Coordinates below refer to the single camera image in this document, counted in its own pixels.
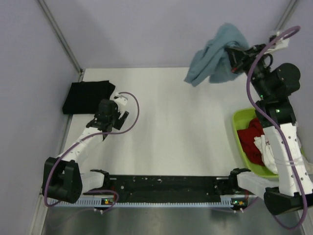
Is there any green plastic basket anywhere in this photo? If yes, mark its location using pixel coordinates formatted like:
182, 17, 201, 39
232, 108, 278, 179

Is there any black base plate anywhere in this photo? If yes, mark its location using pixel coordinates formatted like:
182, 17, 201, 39
105, 175, 235, 203

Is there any aluminium frame post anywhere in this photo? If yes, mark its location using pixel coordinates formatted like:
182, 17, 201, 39
36, 0, 83, 74
274, 0, 300, 31

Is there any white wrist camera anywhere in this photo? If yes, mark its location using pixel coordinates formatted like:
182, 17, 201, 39
266, 31, 290, 53
113, 93, 128, 110

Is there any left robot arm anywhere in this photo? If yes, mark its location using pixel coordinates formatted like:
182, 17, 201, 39
42, 96, 129, 204

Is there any blue t-shirt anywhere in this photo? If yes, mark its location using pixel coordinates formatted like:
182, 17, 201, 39
184, 23, 249, 87

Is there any grey slotted cable duct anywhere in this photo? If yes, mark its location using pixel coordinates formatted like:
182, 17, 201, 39
48, 195, 255, 208

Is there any left aluminium frame post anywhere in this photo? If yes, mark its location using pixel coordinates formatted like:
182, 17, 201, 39
36, 0, 83, 74

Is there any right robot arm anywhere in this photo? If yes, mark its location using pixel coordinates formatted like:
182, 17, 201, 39
225, 44, 313, 215

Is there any white t-shirt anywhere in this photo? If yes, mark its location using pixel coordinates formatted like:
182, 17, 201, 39
254, 135, 278, 174

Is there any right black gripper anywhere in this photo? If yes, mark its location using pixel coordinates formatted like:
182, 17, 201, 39
224, 44, 271, 100

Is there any right aluminium frame post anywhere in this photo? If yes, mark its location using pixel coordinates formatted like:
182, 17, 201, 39
274, 0, 300, 31

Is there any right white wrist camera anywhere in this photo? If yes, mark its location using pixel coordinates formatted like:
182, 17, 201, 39
266, 31, 290, 53

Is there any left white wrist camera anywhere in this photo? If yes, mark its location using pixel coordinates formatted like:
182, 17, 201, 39
113, 93, 128, 110

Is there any red t-shirt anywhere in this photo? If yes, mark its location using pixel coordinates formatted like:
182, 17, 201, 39
237, 117, 264, 166

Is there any folded black t-shirt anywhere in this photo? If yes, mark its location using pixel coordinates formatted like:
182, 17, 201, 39
62, 80, 115, 115

